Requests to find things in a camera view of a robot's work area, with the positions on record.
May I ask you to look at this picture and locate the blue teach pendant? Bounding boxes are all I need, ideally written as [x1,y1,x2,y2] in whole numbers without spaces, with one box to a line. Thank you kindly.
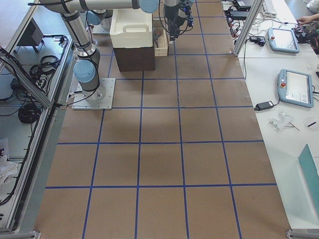
[267,27,300,54]
[278,69,314,108]

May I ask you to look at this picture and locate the teal notebook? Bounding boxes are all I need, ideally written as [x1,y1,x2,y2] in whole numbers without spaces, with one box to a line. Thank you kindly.
[298,144,319,212]

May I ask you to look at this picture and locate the aluminium frame post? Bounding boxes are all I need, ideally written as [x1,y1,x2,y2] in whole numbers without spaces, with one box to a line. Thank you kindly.
[233,0,264,57]

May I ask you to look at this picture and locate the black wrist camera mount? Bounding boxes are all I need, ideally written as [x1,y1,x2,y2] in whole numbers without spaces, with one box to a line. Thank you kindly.
[178,0,195,27]

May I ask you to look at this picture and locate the dark brown wooden cabinet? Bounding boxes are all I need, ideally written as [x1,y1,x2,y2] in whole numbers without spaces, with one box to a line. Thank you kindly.
[114,46,156,72]

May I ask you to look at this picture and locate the wooden drawer with white handle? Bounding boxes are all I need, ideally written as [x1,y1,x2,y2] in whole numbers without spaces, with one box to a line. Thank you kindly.
[153,19,170,57]

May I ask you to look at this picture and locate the near blue teach pendant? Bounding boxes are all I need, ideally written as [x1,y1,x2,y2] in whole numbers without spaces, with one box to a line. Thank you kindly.
[278,69,314,108]

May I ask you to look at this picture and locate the white plastic tray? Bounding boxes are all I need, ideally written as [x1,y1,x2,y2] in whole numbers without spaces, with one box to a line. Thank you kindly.
[110,9,153,48]

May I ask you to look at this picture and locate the black power adapter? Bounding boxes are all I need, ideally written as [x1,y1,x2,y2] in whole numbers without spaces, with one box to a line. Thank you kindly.
[254,101,274,111]

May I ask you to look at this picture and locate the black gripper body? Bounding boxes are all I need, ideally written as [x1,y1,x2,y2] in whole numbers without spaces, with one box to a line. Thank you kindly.
[163,4,186,36]

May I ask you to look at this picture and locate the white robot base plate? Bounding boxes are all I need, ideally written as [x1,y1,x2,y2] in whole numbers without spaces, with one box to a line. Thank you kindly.
[71,78,116,110]

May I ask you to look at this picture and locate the grey orange handled scissors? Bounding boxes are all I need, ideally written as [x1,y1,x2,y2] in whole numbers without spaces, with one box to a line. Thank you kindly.
[154,30,161,48]

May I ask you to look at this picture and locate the far blue teach pendant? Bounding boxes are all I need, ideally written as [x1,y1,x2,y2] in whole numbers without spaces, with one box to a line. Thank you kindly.
[267,27,300,54]

